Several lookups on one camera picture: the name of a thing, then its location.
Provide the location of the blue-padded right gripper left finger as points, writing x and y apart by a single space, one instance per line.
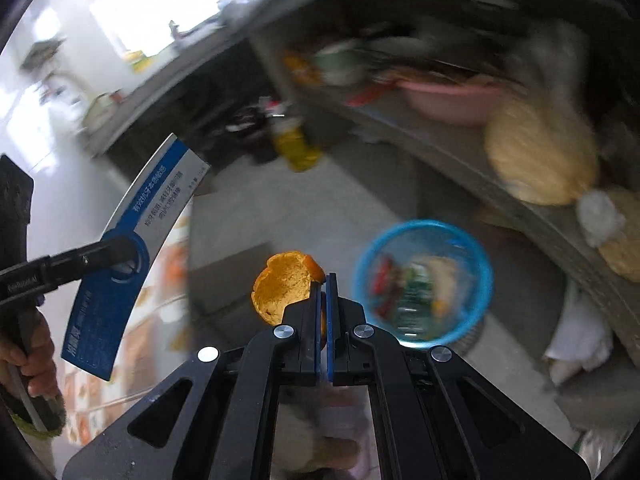
211 420

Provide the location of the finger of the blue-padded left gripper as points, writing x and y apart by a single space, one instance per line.
38 277

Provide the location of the red snack bag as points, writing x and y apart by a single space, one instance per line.
386 286

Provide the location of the clear plastic tray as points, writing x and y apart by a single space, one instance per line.
157 339

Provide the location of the white enamel basin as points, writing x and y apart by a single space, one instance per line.
100 110

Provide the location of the blue trash basket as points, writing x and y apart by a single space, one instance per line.
459 266

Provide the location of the blue white toothpaste box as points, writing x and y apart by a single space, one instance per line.
134 235

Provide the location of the pink plastic basin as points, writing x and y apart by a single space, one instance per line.
464 105

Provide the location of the concrete kitchen counter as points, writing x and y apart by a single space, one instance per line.
491 115

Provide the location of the stack of green white bowls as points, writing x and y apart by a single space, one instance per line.
341 64

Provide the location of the round straw mat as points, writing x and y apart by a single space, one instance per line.
544 154

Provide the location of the green plastic drink bottle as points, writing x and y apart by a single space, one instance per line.
413 311

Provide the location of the patterned tablecloth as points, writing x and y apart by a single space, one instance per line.
86 416

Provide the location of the yellow cooking oil bottle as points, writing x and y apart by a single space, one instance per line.
289 139

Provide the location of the left hand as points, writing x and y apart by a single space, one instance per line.
38 365

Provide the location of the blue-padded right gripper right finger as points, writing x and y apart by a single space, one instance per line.
435 416

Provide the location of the orange peel piece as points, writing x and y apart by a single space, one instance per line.
286 279

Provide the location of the green sleeve left forearm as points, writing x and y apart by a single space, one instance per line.
45 419

